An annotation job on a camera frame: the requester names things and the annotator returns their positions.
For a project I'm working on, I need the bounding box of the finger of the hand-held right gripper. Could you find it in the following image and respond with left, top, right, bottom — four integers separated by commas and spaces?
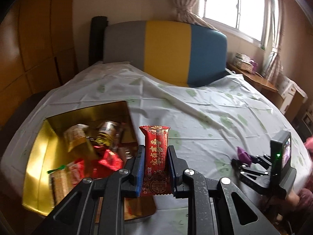
231, 159, 271, 196
251, 154, 272, 170

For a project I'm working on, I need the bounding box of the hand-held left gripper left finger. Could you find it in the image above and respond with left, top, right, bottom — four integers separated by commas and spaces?
52, 145, 146, 235

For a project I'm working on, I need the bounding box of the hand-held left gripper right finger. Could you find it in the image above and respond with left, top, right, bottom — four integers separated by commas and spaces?
167, 145, 260, 235

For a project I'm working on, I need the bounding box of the purple candy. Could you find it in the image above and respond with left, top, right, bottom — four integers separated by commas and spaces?
236, 146, 253, 167

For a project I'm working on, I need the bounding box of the small red gold-print packet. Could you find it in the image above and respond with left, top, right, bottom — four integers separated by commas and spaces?
98, 149, 124, 171
139, 125, 171, 197

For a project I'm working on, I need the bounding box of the dark brown gold snack packet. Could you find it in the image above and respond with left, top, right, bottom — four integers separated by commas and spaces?
96, 121, 125, 150

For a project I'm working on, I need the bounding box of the long red-ended biscuit packet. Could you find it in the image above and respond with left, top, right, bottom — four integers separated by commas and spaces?
67, 160, 86, 185

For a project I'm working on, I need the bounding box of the orange biscuit packet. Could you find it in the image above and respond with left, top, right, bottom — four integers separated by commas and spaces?
63, 124, 98, 159

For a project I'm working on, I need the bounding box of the gold tin box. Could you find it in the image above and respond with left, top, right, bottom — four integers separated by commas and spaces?
22, 100, 157, 222

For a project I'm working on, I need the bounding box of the person's right forearm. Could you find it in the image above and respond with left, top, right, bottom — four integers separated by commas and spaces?
287, 192, 302, 207

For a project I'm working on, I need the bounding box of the pink patterned clothing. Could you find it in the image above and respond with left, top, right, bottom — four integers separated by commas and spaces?
291, 137, 313, 213

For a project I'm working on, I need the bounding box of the wooden side desk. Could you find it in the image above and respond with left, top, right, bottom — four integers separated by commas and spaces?
226, 62, 278, 96

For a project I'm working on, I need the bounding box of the patterned tissue box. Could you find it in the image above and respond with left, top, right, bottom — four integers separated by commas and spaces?
234, 52, 255, 72

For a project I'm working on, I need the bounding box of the hanging beige curtain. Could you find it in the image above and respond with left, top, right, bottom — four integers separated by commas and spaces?
260, 0, 285, 79

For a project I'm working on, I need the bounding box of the grey yellow blue headboard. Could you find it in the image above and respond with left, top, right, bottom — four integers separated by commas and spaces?
103, 21, 228, 88

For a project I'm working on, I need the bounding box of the black rolled mat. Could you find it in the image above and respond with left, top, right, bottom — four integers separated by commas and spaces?
88, 16, 108, 66

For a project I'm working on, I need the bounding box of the window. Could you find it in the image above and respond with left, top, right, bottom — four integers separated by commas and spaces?
198, 0, 272, 47

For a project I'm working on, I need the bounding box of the tied beige curtain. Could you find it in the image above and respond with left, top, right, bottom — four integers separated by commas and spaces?
170, 0, 220, 31

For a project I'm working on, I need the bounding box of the wooden wardrobe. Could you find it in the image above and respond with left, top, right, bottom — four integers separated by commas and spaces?
0, 0, 79, 125

